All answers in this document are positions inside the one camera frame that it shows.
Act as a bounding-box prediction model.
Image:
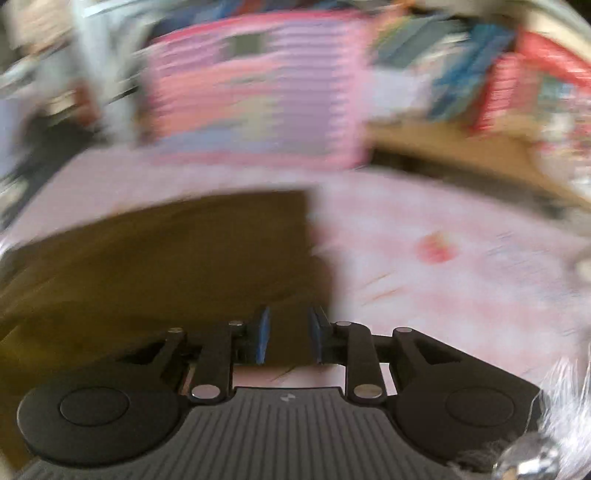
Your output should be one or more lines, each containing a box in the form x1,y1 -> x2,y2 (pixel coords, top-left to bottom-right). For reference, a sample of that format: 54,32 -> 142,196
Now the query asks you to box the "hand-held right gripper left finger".
116,306 -> 272,403

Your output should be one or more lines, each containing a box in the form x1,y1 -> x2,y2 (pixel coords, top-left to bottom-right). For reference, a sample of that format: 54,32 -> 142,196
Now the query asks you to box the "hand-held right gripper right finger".
308,305 -> 468,403

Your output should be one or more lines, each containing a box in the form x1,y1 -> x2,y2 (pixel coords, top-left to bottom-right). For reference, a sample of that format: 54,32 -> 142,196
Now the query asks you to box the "olive brown garment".
0,189 -> 336,468

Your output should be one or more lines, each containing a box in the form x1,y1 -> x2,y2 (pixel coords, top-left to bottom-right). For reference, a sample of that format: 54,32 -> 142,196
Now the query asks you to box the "pink printed bed sheet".
0,148 -> 591,403

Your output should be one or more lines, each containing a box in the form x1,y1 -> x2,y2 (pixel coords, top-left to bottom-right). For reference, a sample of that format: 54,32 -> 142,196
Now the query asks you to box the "shiny metal object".
492,433 -> 561,480

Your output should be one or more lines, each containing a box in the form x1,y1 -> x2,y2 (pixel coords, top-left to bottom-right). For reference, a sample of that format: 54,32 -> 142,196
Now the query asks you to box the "pink patterned box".
137,11 -> 371,171

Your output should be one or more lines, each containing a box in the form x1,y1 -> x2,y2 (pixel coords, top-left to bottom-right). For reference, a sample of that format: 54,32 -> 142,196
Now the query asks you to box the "white fluffy cloth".
538,342 -> 591,480

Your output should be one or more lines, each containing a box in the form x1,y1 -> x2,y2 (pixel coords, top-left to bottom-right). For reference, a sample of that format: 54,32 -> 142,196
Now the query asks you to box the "blue striped cloth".
427,22 -> 515,121

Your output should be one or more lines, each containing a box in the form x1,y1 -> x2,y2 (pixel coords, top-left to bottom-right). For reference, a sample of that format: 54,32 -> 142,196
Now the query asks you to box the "pale grey cloth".
69,0 -> 151,141

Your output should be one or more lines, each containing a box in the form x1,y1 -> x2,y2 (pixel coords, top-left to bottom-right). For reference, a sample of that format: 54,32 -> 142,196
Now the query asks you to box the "red patterned cloth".
470,31 -> 591,136

